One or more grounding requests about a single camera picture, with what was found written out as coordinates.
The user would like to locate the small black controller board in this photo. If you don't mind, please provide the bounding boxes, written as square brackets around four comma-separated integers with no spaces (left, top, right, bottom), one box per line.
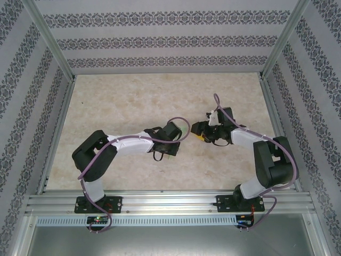
[236,214,255,224]
[86,215,110,225]

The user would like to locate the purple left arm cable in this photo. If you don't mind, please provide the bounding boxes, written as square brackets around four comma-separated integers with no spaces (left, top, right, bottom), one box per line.
[77,116,191,234]

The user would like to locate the aluminium frame post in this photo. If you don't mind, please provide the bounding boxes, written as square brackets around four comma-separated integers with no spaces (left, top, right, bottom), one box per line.
[303,213,336,256]
[259,0,312,81]
[6,214,38,256]
[23,0,76,81]

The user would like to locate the aluminium frame side rail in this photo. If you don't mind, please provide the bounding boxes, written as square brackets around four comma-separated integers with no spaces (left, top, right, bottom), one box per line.
[36,76,78,195]
[259,76,302,192]

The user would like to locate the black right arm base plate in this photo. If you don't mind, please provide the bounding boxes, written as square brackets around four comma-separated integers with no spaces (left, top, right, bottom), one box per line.
[216,194,265,213]

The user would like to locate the slotted grey cable duct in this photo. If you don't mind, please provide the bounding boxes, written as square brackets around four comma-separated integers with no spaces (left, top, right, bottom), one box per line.
[36,215,238,227]

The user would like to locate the aluminium mounting rail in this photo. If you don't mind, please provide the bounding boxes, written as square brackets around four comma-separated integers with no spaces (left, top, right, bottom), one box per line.
[25,189,315,214]

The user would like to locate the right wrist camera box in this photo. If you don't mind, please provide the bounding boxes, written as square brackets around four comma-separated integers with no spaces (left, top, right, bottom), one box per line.
[206,108,220,126]

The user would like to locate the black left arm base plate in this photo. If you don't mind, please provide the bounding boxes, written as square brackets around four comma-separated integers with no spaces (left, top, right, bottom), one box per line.
[75,196,123,214]

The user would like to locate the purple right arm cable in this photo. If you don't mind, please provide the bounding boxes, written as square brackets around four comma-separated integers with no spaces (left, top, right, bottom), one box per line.
[214,93,299,232]

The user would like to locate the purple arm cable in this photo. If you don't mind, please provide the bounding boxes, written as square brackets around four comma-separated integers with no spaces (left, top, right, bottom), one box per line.
[77,116,191,234]
[214,93,299,232]

